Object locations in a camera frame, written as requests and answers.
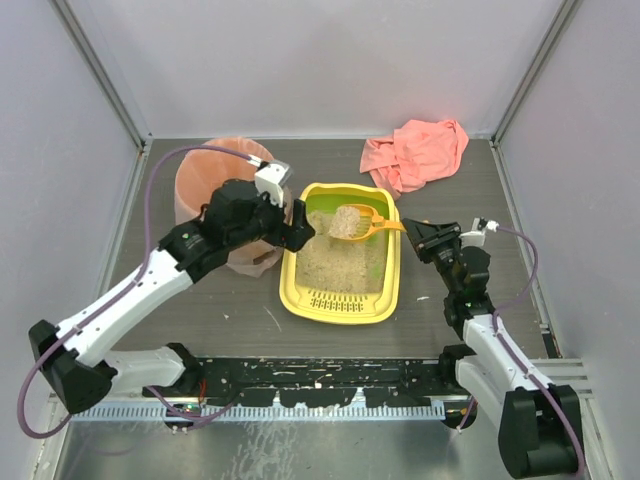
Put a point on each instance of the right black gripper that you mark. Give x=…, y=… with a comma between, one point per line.
x=435, y=240

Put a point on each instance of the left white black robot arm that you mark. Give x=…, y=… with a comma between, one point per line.
x=77, y=356

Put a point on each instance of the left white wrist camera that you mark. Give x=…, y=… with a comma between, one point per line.
x=271, y=177

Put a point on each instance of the bin with pink liner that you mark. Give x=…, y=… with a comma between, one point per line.
x=198, y=175

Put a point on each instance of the yellow green litter box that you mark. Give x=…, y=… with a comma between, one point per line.
x=342, y=308

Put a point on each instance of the orange litter scoop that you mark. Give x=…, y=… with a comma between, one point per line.
x=359, y=222

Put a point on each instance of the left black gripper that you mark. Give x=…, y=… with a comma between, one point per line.
x=288, y=226

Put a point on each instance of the pink cloth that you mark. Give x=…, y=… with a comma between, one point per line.
x=414, y=155

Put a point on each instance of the white slotted cable duct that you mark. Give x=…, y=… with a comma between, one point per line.
x=357, y=411

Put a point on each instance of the cat litter sand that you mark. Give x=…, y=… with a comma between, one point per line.
x=334, y=265

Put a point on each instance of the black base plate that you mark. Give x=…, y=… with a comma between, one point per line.
x=315, y=382

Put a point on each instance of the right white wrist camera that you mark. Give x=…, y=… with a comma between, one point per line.
x=476, y=236

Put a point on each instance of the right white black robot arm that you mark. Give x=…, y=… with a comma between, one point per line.
x=538, y=422

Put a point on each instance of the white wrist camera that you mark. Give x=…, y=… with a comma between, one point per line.
x=476, y=236
x=271, y=177

